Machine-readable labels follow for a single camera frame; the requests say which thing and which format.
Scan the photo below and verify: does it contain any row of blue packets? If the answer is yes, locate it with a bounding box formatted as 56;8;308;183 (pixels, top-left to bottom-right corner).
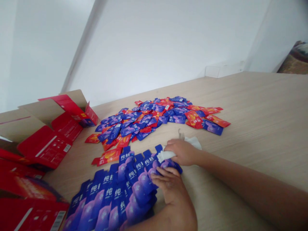
63;145;169;231

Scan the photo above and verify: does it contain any white box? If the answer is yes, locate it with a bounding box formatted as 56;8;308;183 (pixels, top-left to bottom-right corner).
205;61;245;79

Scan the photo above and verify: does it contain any person's right hand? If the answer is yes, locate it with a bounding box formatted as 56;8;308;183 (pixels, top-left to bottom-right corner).
165;139;204;167

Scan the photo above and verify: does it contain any pile of blue and red packets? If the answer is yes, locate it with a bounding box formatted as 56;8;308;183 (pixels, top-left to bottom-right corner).
95;96;231;149

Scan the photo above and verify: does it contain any red and purple carton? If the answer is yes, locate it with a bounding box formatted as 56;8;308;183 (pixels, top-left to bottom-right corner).
0;174;70;205

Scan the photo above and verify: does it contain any blue snack packet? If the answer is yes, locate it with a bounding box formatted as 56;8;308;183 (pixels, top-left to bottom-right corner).
154;144;183;175

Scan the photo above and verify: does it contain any red carton with white print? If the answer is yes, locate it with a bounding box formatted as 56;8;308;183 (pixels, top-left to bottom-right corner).
17;125;73;170

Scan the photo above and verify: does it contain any small red orange snack packet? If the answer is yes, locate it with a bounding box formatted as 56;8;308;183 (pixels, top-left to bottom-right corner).
84;133;100;144

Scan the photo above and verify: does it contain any large red orange snack packet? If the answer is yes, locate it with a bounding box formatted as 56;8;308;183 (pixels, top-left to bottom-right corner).
91;147;122;167

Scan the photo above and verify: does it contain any open red cardboard carton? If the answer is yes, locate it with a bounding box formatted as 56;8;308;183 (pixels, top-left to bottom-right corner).
0;89;99;145

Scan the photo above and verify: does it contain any flat red carton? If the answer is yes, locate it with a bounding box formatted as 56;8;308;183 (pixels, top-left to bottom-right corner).
0;148;47;180

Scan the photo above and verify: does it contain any white tissue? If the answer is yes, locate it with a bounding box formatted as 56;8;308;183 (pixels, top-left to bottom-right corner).
156;129;203;162

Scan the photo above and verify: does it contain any red carton with barcode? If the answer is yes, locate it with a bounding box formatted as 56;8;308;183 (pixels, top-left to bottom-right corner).
0;198;70;231

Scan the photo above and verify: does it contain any person's left hand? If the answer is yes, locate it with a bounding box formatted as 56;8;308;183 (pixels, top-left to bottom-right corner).
151;166;191;205

